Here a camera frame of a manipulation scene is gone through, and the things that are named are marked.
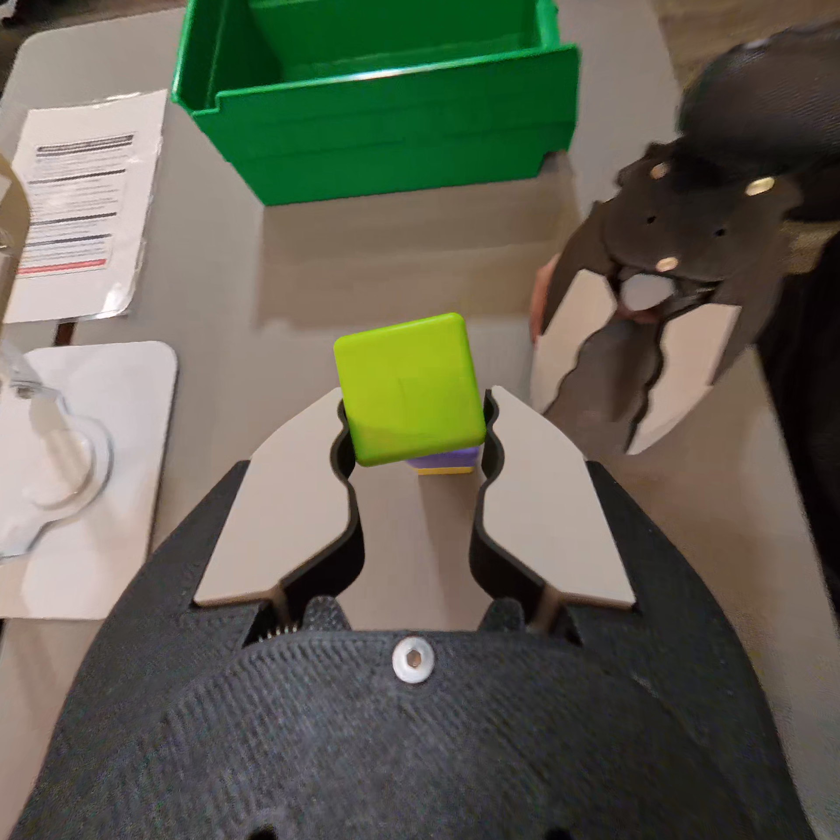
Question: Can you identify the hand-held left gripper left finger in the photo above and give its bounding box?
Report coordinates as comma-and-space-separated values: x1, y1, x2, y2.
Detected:
195, 387, 366, 634

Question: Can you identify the person's dark clothing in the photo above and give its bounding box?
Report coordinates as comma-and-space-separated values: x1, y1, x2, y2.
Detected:
748, 217, 840, 631

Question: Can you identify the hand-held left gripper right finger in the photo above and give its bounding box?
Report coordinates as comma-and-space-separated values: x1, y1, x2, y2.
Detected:
470, 386, 637, 634

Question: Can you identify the lime green cube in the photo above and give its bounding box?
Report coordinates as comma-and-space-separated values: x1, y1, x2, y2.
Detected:
333, 313, 488, 468

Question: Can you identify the green plastic bin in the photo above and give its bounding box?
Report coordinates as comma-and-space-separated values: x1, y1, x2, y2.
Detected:
171, 0, 581, 207

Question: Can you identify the wooden stand board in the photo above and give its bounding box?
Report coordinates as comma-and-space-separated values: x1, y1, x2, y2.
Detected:
0, 154, 32, 277

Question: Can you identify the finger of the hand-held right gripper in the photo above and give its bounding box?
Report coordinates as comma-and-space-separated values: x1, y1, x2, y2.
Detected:
610, 303, 744, 455
530, 268, 623, 422

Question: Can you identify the purple cube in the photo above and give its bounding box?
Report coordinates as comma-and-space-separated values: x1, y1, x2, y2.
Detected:
407, 449, 476, 470

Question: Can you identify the laminated paper sheet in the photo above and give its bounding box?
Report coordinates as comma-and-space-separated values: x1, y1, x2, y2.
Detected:
3, 88, 168, 326

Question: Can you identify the grey desk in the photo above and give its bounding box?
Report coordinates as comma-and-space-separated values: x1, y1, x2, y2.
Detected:
0, 0, 840, 815

